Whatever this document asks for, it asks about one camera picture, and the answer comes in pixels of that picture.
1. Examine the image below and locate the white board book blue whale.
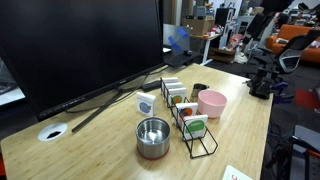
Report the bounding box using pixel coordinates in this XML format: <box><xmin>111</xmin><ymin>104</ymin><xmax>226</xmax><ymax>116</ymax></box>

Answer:
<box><xmin>135</xmin><ymin>91</ymin><xmax>157</xmax><ymax>118</ymax></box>

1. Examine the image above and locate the white transport board book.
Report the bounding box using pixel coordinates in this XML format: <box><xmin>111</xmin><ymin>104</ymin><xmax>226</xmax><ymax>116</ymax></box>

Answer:
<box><xmin>161</xmin><ymin>76</ymin><xmax>180</xmax><ymax>91</ymax></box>

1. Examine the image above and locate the white board book orange-green print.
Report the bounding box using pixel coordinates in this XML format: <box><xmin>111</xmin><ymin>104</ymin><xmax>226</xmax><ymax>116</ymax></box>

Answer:
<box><xmin>167</xmin><ymin>87</ymin><xmax>187</xmax><ymax>108</ymax></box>

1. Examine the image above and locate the white birds board book orange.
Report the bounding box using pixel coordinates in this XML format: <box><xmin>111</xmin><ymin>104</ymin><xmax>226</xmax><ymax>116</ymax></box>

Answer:
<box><xmin>174</xmin><ymin>102</ymin><xmax>199</xmax><ymax>128</ymax></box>

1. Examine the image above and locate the white colors board book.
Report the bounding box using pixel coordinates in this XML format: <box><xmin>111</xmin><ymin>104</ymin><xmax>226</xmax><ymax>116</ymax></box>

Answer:
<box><xmin>182</xmin><ymin>114</ymin><xmax>209</xmax><ymax>141</ymax></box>

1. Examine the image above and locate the black power brick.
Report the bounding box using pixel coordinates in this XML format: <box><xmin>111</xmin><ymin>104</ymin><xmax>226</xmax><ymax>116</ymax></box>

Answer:
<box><xmin>141</xmin><ymin>79</ymin><xmax>162</xmax><ymax>93</ymax></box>

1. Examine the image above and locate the black keyboard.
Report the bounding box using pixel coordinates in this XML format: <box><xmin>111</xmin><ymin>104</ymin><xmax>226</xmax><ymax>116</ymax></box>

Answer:
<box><xmin>163</xmin><ymin>49</ymin><xmax>201</xmax><ymax>69</ymax></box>

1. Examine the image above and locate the pink mug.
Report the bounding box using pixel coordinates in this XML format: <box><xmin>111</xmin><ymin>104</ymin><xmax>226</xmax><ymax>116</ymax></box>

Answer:
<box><xmin>197</xmin><ymin>89</ymin><xmax>228</xmax><ymax>119</ymax></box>

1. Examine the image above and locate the clear panel blue tape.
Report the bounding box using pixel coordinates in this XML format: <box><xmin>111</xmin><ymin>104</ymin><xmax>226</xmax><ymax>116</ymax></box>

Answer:
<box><xmin>162</xmin><ymin>23</ymin><xmax>192</xmax><ymax>54</ymax></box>

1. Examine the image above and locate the metal cup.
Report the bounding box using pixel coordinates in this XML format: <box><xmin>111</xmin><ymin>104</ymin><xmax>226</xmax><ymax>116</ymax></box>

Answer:
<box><xmin>135</xmin><ymin>116</ymin><xmax>172</xmax><ymax>160</ymax></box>

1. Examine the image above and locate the white background desk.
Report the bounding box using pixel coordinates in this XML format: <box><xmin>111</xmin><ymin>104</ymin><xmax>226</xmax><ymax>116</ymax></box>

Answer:
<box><xmin>189</xmin><ymin>33</ymin><xmax>223</xmax><ymax>67</ymax></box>

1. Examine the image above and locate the black monitor stand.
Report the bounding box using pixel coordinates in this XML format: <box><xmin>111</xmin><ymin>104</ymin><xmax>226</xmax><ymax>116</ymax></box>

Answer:
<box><xmin>70</xmin><ymin>87</ymin><xmax>143</xmax><ymax>134</ymax></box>

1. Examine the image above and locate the cardboard box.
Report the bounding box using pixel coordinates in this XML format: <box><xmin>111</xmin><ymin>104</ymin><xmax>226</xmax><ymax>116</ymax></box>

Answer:
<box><xmin>182</xmin><ymin>17</ymin><xmax>215</xmax><ymax>37</ymax></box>

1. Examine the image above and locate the large black monitor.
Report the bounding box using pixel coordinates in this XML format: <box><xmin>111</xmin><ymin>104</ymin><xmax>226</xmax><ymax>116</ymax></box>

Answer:
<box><xmin>0</xmin><ymin>0</ymin><xmax>165</xmax><ymax>122</ymax></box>

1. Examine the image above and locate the black background cabinet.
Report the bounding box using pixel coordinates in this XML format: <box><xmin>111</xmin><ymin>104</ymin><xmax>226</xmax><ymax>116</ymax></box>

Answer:
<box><xmin>214</xmin><ymin>7</ymin><xmax>236</xmax><ymax>28</ymax></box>

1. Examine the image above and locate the black office chair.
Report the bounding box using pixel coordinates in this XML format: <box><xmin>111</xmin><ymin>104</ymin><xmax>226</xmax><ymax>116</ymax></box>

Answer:
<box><xmin>253</xmin><ymin>29</ymin><xmax>320</xmax><ymax>76</ymax></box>

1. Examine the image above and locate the red box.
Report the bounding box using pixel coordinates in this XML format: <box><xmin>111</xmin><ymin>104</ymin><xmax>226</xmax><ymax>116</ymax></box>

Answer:
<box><xmin>294</xmin><ymin>88</ymin><xmax>320</xmax><ymax>111</ymax></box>

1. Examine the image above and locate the orange sofa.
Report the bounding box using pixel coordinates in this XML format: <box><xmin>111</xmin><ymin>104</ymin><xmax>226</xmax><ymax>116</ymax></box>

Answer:
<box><xmin>265</xmin><ymin>23</ymin><xmax>320</xmax><ymax>65</ymax></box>

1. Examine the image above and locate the black wire book rack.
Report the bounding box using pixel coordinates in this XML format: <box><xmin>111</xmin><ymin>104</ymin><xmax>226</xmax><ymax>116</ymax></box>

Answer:
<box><xmin>160</xmin><ymin>77</ymin><xmax>219</xmax><ymax>160</ymax></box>

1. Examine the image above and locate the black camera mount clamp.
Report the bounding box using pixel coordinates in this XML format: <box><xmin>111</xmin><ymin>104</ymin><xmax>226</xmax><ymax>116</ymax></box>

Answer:
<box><xmin>247</xmin><ymin>66</ymin><xmax>281</xmax><ymax>100</ymax></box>

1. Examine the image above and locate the white round cable grommet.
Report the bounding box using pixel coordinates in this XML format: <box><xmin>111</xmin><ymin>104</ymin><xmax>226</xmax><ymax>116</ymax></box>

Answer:
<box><xmin>37</xmin><ymin>122</ymin><xmax>68</xmax><ymax>143</ymax></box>

